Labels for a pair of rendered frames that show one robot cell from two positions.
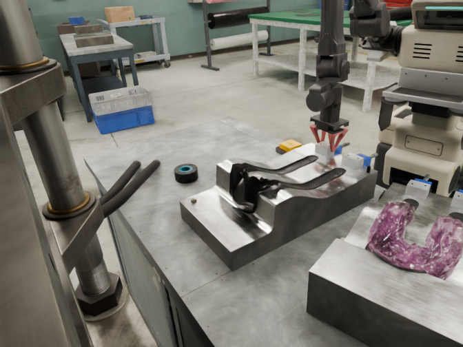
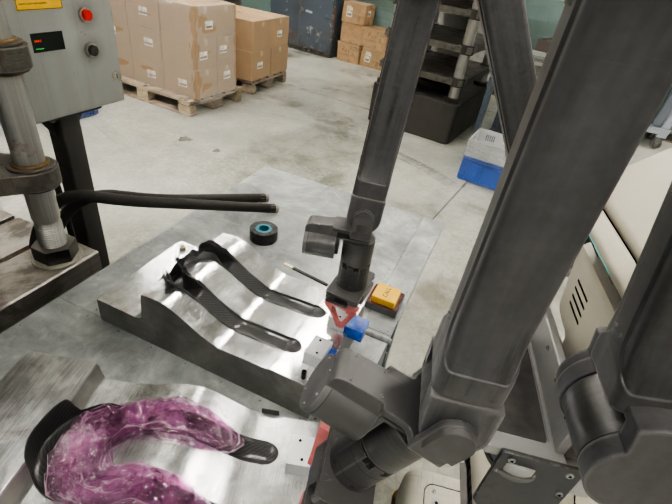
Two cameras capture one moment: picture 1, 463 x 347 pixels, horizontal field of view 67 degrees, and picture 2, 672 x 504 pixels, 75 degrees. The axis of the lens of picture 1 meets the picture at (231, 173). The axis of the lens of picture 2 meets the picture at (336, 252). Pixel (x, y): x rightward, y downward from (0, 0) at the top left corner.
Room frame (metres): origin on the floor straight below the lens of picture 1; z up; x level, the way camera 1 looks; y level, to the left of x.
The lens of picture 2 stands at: (0.55, -0.78, 1.52)
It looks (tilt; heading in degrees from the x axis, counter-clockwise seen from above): 35 degrees down; 50
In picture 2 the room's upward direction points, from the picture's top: 9 degrees clockwise
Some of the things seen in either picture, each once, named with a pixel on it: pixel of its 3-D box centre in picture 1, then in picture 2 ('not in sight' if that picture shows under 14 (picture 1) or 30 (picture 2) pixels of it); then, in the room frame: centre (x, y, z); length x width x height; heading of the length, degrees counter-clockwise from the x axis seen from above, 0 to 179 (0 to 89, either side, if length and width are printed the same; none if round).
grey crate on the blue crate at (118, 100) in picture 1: (120, 100); (506, 151); (3.84, 1.18, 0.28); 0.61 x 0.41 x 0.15; 114
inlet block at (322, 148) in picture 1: (334, 149); (360, 329); (1.02, -0.34, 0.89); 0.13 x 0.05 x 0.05; 122
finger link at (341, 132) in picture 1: (331, 136); (345, 305); (0.99, -0.31, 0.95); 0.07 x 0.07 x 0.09; 32
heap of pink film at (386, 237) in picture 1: (418, 229); (143, 451); (0.59, -0.39, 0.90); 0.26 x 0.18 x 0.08; 139
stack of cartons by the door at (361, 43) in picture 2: not in sight; (367, 35); (5.29, 5.00, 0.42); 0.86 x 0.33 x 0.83; 114
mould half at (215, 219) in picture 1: (279, 188); (234, 303); (0.84, -0.13, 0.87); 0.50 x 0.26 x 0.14; 122
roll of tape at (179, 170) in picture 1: (186, 173); (263, 233); (1.05, 0.15, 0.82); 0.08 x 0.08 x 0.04
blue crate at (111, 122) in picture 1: (122, 114); (499, 170); (3.84, 1.18, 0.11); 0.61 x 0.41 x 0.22; 114
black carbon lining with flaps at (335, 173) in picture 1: (286, 172); (238, 291); (0.84, -0.15, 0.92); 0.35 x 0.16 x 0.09; 122
